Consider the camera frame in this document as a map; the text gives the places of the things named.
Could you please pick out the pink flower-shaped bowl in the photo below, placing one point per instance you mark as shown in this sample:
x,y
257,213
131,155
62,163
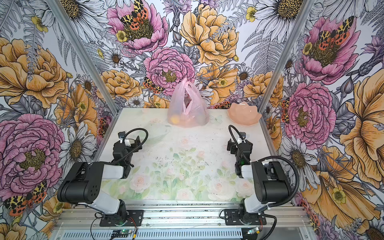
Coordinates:
x,y
244,114

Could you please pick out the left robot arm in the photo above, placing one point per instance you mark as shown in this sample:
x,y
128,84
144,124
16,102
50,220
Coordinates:
x,y
82,184

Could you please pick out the right aluminium corner post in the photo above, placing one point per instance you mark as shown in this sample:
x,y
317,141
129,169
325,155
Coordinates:
x,y
300,23

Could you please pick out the pink plastic bag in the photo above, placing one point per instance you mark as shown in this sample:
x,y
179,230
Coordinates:
x,y
188,104

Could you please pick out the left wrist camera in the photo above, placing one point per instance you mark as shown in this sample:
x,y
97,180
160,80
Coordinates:
x,y
122,136

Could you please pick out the aluminium corner post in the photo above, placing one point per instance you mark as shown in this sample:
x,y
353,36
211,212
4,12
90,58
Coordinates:
x,y
71,33
300,23

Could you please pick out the green circuit board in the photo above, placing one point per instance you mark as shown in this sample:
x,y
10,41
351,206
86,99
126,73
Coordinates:
x,y
123,234

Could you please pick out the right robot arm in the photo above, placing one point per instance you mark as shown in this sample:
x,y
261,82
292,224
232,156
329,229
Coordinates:
x,y
271,185

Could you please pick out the white vented cable duct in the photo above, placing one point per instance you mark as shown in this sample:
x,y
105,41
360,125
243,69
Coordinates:
x,y
156,234

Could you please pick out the left aluminium corner post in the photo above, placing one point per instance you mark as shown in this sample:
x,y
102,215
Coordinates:
x,y
71,33

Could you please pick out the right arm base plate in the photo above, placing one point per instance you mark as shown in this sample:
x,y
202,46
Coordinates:
x,y
234,217

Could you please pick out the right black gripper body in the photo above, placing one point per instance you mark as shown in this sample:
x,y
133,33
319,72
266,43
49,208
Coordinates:
x,y
238,147

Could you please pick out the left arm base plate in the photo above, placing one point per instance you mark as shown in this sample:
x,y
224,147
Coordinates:
x,y
132,218

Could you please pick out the aluminium rail frame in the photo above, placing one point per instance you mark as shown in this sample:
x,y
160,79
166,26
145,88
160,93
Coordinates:
x,y
164,215

